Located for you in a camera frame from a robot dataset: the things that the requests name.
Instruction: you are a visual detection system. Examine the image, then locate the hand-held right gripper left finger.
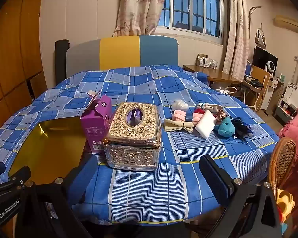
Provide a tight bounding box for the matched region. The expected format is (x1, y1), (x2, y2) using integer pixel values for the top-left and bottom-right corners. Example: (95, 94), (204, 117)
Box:
(16, 155), (99, 238)

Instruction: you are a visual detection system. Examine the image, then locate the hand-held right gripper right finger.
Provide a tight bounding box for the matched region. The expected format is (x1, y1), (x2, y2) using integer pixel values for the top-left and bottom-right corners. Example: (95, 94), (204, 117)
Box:
(199, 154), (282, 238)

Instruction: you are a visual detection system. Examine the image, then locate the teal plush toy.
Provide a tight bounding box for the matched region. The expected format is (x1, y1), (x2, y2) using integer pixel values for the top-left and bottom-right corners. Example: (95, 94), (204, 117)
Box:
(213, 116), (236, 138)

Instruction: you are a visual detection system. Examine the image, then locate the white sponge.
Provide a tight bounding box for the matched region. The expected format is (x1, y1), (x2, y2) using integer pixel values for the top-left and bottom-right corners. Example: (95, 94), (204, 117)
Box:
(195, 110), (217, 139)

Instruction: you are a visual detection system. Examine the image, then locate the black tassel wig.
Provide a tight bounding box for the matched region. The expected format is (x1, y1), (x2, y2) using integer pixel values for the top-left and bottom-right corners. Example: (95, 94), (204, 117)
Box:
(231, 118), (253, 142)

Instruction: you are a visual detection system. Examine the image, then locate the gold ornate tissue box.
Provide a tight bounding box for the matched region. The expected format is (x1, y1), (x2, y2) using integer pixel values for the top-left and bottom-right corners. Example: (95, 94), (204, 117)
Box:
(102, 102), (162, 171)

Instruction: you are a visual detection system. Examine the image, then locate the brown scrunchie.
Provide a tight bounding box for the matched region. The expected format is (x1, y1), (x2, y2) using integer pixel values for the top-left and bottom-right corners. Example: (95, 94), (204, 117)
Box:
(215, 109), (226, 122)

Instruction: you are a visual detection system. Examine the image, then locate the beige cloth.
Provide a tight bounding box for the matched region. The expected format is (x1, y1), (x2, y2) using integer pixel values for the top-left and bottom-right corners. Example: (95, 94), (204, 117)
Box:
(164, 118), (193, 134)

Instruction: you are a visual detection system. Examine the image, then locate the grey sock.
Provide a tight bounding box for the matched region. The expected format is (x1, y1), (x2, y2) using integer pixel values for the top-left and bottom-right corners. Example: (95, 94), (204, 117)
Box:
(201, 103), (223, 113)

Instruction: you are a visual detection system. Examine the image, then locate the purple carton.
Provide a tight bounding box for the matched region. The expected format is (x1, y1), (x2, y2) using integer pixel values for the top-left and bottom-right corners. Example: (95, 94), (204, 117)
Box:
(80, 89), (113, 153)

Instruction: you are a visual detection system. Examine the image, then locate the rattan chair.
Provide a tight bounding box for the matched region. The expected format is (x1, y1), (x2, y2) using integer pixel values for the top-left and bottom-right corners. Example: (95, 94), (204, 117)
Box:
(268, 137), (297, 191)

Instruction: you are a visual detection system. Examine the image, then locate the yellow toy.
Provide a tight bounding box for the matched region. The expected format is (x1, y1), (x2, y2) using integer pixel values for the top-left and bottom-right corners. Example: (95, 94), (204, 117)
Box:
(276, 190), (295, 222)

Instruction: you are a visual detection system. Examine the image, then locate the grey low stand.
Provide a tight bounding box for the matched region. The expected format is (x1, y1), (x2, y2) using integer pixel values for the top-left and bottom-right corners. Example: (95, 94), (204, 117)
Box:
(274, 99), (298, 126)

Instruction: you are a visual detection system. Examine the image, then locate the blue plaid bedsheet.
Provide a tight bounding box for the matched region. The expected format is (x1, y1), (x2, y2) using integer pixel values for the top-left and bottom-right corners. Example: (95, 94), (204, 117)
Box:
(0, 64), (280, 228)

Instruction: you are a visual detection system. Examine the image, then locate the black bag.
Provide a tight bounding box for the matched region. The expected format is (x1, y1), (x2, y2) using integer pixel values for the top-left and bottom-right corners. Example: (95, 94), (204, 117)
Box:
(246, 78), (264, 88)

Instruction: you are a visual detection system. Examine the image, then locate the white cabinet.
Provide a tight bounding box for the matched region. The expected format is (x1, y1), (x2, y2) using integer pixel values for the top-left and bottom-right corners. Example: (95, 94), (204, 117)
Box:
(263, 74), (285, 109)

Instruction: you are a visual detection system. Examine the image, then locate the wooden desk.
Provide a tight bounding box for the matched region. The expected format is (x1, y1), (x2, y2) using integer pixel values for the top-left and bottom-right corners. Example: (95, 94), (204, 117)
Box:
(183, 64), (241, 83)

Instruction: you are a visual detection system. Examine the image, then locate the wooden folding table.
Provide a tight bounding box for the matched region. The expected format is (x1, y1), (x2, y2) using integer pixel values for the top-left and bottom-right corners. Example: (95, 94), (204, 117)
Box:
(241, 66), (271, 112)

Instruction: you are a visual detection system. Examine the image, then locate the wooden wardrobe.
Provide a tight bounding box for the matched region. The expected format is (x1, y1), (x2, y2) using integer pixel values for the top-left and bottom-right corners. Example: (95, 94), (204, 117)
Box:
(0, 0), (49, 127)

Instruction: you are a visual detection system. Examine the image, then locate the grey yellow blue headboard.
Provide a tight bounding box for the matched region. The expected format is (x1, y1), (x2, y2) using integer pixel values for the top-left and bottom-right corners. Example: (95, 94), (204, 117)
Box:
(66, 35), (178, 71)

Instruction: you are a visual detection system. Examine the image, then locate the black monitor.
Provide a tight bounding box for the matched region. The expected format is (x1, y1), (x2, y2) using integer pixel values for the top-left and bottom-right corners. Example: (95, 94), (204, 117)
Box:
(253, 46), (279, 73)

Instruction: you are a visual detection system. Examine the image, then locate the hanging white bag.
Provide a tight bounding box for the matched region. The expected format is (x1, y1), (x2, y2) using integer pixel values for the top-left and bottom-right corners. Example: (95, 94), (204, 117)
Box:
(254, 28), (267, 49)

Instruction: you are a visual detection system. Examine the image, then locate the beige floral curtain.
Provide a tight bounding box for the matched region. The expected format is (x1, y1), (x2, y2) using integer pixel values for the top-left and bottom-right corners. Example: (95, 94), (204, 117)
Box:
(112, 0), (168, 37)
(222, 0), (250, 78)

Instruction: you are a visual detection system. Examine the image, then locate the metal coat rack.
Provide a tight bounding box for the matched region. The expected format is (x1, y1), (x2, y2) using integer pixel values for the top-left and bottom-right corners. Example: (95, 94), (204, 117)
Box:
(248, 5), (262, 62)

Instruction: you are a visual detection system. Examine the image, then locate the barred window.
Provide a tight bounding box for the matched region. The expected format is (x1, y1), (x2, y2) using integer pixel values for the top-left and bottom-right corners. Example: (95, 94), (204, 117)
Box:
(155, 0), (225, 42)

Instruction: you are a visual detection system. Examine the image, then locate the white appliance with handle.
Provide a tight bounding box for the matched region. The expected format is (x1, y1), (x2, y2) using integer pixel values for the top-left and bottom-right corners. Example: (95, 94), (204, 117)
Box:
(215, 85), (240, 95)

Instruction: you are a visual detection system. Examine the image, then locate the wall air conditioner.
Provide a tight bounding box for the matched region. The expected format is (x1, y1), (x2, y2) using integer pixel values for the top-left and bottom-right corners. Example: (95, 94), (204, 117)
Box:
(274, 15), (298, 33)

